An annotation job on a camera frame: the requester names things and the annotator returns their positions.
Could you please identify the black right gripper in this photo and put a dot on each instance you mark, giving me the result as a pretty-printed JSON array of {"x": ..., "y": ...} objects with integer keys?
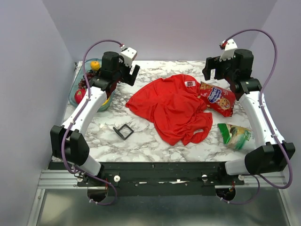
[{"x": 213, "y": 63}]

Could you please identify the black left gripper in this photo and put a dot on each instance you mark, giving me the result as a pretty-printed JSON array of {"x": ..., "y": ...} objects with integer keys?
[{"x": 130, "y": 78}]

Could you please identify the red t-shirt garment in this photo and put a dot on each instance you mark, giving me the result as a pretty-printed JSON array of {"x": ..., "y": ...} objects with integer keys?
[{"x": 174, "y": 107}]

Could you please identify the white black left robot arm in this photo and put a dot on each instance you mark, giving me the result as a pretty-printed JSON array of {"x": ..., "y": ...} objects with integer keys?
[{"x": 67, "y": 141}]

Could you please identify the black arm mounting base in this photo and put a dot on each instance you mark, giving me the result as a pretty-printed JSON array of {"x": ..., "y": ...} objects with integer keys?
[{"x": 160, "y": 179}]

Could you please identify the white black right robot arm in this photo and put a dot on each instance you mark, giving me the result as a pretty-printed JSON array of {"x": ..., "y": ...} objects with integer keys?
[{"x": 272, "y": 153}]

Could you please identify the red cookie snack bag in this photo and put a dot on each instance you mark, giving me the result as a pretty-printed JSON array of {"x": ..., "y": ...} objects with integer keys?
[{"x": 218, "y": 99}]

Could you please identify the yellow lemon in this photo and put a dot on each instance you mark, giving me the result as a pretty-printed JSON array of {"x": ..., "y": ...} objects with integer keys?
[{"x": 107, "y": 101}]

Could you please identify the orange tangerine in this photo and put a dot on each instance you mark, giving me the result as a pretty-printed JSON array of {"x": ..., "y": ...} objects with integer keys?
[{"x": 95, "y": 65}]

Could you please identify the dark purple grape bunch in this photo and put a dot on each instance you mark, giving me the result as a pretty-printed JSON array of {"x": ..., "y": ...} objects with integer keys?
[{"x": 82, "y": 84}]

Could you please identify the clear teal fruit tray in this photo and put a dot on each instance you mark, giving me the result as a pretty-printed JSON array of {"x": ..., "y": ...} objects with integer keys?
[{"x": 79, "y": 75}]

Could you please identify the red dragon fruit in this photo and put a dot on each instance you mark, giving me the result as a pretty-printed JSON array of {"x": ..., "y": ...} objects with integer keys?
[{"x": 79, "y": 95}]

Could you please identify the green chips snack bag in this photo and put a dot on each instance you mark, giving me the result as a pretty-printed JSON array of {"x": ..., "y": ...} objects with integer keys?
[{"x": 237, "y": 137}]

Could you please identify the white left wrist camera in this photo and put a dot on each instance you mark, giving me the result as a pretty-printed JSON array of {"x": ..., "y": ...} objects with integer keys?
[{"x": 129, "y": 54}]

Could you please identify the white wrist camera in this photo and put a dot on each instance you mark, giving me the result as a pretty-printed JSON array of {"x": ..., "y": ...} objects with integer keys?
[
  {"x": 129, "y": 54},
  {"x": 228, "y": 48}
]

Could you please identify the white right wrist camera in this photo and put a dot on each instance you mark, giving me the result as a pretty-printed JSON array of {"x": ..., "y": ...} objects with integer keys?
[{"x": 228, "y": 48}]

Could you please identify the black square frame stand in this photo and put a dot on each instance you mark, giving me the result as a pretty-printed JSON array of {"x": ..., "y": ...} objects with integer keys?
[{"x": 124, "y": 132}]

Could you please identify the aluminium rail frame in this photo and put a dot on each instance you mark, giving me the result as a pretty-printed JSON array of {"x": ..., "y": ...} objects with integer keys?
[{"x": 60, "y": 202}]

